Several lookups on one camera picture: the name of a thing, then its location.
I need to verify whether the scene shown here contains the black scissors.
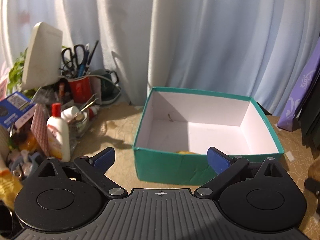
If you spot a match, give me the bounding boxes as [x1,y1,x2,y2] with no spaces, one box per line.
[61,44,85,77]

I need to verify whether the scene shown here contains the clear glass jar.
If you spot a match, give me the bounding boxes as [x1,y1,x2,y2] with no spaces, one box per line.
[61,106,89,138]

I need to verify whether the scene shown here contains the red cup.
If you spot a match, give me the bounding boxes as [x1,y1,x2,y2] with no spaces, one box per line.
[68,76,91,104]

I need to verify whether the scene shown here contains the green leafy plant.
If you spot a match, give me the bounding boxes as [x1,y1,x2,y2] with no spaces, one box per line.
[7,46,68,98]

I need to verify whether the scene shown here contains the blue cardboard packet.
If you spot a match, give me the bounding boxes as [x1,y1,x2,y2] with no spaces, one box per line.
[0,92,36,130]

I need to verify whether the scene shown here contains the dark green mug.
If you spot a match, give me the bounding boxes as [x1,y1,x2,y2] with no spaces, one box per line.
[90,69,121,103]

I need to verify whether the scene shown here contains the light blue curtain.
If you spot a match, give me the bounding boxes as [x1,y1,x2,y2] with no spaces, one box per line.
[0,0,320,117]

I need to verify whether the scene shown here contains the yellow plush toy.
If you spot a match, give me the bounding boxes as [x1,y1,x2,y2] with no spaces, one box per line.
[0,169,23,205]

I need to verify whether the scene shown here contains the small white red-capped tube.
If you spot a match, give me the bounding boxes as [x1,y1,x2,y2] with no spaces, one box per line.
[87,106,100,119]

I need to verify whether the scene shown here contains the dark green plastic bags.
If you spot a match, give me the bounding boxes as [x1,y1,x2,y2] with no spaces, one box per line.
[299,85,320,152]

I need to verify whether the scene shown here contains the metal tweezers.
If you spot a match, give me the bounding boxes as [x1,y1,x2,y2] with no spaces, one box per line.
[79,94,99,113]

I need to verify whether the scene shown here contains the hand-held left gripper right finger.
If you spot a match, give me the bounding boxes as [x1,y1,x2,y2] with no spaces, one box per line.
[193,147,288,199]

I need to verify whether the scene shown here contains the teal cardboard box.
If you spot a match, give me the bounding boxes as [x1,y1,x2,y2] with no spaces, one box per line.
[133,87,284,185]

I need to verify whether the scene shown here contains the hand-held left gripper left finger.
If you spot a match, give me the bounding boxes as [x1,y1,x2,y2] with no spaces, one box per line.
[37,147,128,198]

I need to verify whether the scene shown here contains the red patterned card box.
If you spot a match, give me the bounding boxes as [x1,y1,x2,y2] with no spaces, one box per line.
[30,104,51,157]

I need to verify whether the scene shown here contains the beige patterned tablecloth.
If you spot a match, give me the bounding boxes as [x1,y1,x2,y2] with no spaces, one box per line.
[70,100,320,240]

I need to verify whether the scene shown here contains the white red-capped lotion bottle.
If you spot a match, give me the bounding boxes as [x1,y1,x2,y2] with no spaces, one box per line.
[47,103,71,162]

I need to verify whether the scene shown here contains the white rounded panel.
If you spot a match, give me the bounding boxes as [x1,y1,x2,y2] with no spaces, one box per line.
[22,22,63,90]

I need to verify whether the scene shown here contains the black pen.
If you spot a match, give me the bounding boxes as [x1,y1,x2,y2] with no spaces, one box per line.
[86,40,99,67]

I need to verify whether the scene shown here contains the brown plush toy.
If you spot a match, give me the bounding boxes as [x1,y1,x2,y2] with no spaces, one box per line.
[304,160,320,220]

